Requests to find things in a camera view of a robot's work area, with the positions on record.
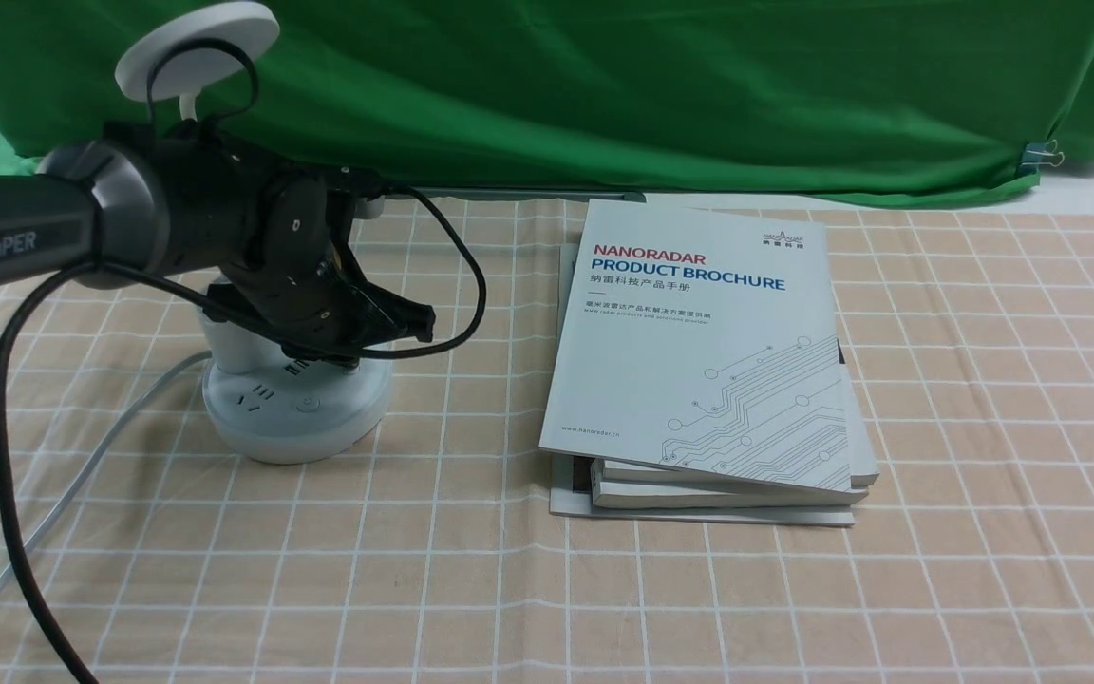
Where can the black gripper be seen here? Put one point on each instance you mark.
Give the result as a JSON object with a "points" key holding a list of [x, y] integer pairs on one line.
{"points": [[296, 274]]}

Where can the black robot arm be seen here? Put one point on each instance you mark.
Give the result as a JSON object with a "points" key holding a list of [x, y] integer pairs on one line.
{"points": [[132, 208]]}

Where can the white desk lamp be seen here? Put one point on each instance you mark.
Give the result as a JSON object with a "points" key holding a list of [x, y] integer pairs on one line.
{"points": [[266, 405]]}

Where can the bottom thin white booklet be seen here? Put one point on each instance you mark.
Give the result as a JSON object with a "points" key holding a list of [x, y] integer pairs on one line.
{"points": [[570, 495]]}

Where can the white product brochure book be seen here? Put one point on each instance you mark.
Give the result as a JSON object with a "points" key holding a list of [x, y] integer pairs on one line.
{"points": [[701, 342]]}

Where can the green backdrop cloth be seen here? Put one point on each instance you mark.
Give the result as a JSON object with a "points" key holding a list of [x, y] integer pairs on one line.
{"points": [[897, 104]]}

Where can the beige checkered tablecloth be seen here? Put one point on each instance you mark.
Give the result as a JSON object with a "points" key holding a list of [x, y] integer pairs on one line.
{"points": [[428, 553]]}

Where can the blue binder clip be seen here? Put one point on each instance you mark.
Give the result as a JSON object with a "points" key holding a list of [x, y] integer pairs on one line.
{"points": [[1039, 155]]}

